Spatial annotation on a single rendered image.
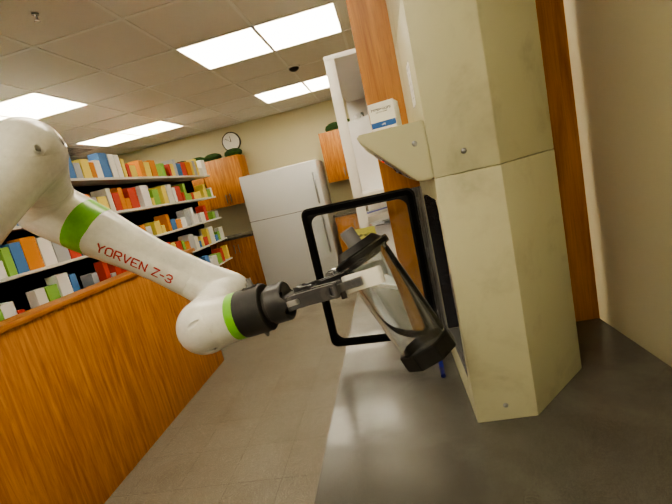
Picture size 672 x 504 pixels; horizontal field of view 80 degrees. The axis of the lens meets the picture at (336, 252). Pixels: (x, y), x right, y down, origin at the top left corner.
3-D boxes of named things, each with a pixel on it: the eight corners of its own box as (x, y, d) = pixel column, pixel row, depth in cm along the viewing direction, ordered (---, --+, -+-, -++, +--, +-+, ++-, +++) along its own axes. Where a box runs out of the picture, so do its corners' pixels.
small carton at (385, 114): (403, 131, 81) (397, 100, 79) (398, 130, 76) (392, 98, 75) (379, 137, 82) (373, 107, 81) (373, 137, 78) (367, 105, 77)
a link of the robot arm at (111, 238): (75, 264, 84) (87, 219, 80) (108, 244, 95) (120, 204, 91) (232, 337, 88) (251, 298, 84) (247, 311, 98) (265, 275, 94)
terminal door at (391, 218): (441, 335, 106) (413, 185, 99) (332, 347, 114) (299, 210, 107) (441, 334, 106) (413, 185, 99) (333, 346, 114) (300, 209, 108)
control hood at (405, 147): (418, 176, 99) (410, 135, 98) (434, 178, 68) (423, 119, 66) (372, 186, 101) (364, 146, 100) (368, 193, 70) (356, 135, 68)
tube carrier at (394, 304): (452, 325, 75) (387, 231, 75) (457, 344, 64) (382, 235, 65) (403, 353, 77) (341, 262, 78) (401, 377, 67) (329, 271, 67)
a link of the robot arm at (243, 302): (261, 333, 82) (243, 348, 73) (242, 279, 81) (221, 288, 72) (288, 325, 80) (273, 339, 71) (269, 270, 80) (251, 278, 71)
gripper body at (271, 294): (255, 291, 71) (302, 275, 69) (271, 282, 80) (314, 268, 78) (269, 330, 72) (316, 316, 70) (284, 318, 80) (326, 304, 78)
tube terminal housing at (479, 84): (547, 334, 104) (504, 20, 91) (620, 406, 72) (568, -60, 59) (450, 349, 107) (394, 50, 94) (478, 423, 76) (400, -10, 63)
